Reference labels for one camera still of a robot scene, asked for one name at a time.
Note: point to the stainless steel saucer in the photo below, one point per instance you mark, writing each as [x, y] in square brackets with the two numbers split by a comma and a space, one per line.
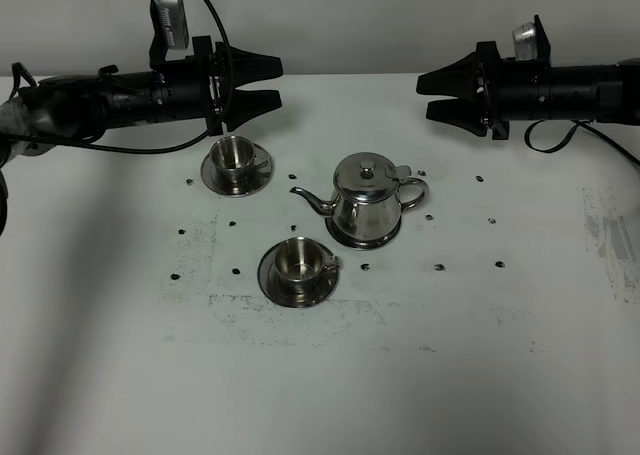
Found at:
[276, 292]
[256, 182]

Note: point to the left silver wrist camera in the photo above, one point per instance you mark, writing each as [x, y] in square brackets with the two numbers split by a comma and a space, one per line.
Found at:
[172, 23]

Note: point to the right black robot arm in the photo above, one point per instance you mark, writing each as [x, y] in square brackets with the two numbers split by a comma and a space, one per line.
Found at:
[602, 93]

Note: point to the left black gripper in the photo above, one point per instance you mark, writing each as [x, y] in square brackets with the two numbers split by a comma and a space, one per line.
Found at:
[181, 89]

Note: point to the stainless steel teacup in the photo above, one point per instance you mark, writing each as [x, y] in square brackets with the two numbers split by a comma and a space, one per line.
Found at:
[235, 158]
[301, 263]

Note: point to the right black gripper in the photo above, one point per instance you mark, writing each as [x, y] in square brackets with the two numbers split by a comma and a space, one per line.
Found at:
[511, 89]

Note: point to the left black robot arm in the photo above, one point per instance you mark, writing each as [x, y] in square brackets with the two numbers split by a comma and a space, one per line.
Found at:
[76, 111]

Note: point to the stainless steel teapot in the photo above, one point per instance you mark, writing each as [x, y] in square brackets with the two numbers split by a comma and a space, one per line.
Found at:
[370, 195]

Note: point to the near stainless steel saucer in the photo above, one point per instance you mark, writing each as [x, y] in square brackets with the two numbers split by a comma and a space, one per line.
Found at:
[276, 292]

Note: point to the near stainless steel teacup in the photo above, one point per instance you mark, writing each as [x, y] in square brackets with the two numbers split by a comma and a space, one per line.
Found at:
[301, 263]

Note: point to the far stainless steel teacup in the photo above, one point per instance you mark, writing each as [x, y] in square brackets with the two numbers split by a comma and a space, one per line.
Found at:
[235, 158]

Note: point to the far stainless steel saucer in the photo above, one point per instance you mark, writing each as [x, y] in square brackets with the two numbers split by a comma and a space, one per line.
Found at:
[256, 182]

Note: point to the steel saucer under teapot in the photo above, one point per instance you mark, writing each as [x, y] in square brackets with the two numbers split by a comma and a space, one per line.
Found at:
[351, 242]

